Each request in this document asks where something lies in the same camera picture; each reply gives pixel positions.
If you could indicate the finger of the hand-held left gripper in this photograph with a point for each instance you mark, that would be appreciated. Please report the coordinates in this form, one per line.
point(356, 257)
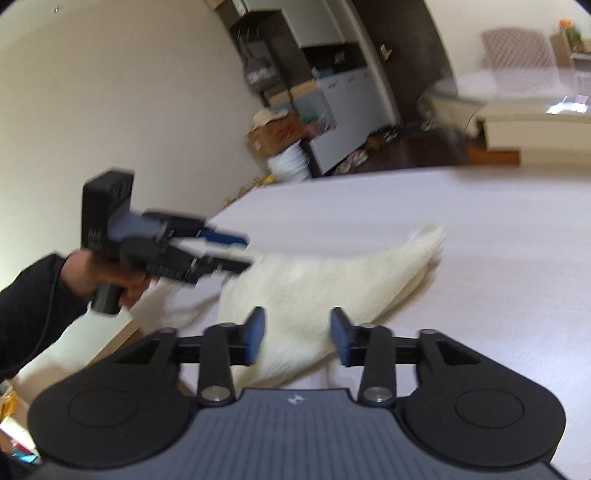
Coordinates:
point(221, 236)
point(184, 267)

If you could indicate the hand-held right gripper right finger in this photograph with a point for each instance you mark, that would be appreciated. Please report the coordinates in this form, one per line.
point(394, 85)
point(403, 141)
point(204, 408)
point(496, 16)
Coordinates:
point(341, 337)

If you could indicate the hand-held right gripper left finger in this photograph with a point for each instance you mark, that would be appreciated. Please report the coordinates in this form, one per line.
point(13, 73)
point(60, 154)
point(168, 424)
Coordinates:
point(256, 334)

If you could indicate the cream terry towel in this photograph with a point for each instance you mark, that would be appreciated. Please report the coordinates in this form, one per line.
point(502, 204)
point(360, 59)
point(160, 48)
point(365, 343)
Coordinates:
point(323, 286)

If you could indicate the person's left forearm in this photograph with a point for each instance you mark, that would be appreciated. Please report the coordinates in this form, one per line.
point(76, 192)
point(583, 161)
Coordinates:
point(27, 318)

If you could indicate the person's left hand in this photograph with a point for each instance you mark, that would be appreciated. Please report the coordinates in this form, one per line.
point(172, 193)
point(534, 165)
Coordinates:
point(81, 272)

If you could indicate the row of yellow-capped bottles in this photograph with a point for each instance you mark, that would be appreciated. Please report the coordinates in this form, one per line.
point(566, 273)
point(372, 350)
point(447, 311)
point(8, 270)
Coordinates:
point(251, 186)

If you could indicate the white plastic bucket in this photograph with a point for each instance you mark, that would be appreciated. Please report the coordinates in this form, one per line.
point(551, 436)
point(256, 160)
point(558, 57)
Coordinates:
point(291, 166)

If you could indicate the cardboard box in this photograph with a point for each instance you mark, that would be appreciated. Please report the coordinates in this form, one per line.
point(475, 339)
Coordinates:
point(277, 136)

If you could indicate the straw hat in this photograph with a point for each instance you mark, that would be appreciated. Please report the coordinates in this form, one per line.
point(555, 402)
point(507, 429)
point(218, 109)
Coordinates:
point(268, 117)

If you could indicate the row of shoes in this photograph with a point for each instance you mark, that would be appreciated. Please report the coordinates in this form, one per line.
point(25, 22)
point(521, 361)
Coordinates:
point(358, 159)

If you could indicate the grey hanging bag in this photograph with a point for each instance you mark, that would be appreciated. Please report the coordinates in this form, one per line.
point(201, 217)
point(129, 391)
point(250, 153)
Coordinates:
point(261, 74)

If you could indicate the grey white hallway cabinet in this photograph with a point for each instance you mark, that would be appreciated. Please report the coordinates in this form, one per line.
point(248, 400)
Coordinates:
point(351, 97)

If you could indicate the dark brown door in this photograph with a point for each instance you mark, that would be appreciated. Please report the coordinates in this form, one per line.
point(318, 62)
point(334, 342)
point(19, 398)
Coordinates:
point(401, 69)

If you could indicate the brass door lock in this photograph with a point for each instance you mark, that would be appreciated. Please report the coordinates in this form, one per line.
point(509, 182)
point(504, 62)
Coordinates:
point(384, 51)

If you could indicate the glass-topped dining table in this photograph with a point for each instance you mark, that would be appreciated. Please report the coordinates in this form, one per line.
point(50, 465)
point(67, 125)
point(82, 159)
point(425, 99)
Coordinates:
point(531, 129)

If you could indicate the quilted beige chair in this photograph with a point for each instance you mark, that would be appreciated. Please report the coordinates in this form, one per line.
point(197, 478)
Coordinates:
point(517, 50)

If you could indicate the wooden tabletop rack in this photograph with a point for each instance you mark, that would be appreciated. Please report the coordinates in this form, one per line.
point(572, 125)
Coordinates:
point(561, 50)

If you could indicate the orange-lidded pickle jar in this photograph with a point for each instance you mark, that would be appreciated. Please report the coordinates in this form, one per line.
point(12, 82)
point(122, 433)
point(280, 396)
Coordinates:
point(572, 34)

